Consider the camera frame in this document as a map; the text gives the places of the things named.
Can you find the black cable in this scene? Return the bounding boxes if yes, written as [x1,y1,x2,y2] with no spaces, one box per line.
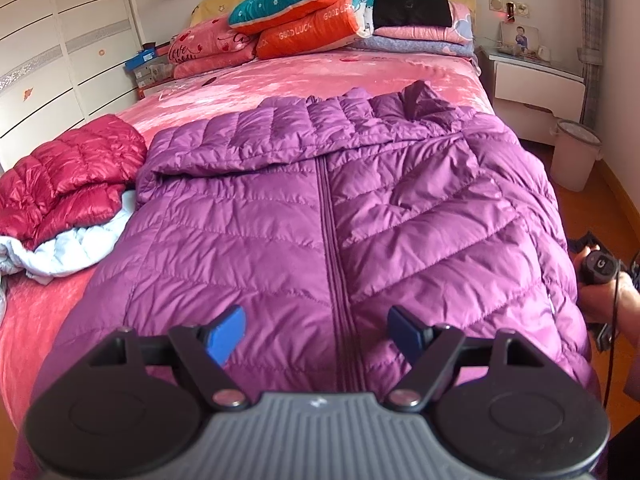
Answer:
[601,260,640,413]

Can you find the pink waste bin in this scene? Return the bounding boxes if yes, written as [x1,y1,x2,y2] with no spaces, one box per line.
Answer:
[549,118,604,192]

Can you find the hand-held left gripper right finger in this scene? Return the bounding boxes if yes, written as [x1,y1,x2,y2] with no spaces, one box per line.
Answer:
[384,305,549,411]

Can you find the red quilted down jacket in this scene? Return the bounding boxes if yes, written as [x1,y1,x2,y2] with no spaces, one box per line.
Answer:
[0,114,148,252]

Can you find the pink and grey folded blankets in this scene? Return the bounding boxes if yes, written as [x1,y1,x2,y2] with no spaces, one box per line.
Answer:
[372,1,475,44]

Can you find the teal and orange folded quilt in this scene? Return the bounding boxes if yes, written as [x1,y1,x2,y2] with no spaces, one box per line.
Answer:
[228,0,377,61]

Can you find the framed photo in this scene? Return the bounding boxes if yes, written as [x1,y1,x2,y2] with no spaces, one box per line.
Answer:
[501,23,542,57]

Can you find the black folded cloth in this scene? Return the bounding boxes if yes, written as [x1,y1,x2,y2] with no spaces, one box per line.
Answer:
[372,0,454,29]

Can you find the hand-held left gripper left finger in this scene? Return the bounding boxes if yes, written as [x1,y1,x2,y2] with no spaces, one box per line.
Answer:
[82,304,249,409]

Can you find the white wardrobe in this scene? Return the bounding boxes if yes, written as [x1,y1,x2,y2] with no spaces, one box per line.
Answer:
[0,0,145,173]

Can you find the grey checked curtain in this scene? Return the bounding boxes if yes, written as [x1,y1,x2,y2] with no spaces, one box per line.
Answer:
[574,0,610,127]

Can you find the wall sockets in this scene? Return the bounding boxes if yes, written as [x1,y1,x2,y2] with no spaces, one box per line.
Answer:
[487,0,532,23]

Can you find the stack of shoe boxes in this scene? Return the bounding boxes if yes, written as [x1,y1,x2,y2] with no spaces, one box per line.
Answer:
[123,42,174,100]

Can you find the light blue jacket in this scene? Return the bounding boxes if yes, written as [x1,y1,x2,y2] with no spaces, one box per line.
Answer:
[0,189,138,287]

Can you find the person's right forearm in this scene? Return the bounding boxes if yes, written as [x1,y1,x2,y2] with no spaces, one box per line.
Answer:
[617,317,640,350]

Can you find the white nightstand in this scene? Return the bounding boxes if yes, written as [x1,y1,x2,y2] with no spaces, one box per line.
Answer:
[477,44,587,145]

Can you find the purple quilted down jacket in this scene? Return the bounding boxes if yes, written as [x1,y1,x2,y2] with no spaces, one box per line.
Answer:
[12,80,601,480]

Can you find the person's right hand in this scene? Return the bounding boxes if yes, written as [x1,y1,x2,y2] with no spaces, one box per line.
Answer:
[572,245,640,326]

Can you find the pink folded heart-print blanket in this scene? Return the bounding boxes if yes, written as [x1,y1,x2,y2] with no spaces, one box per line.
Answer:
[167,14,262,80]

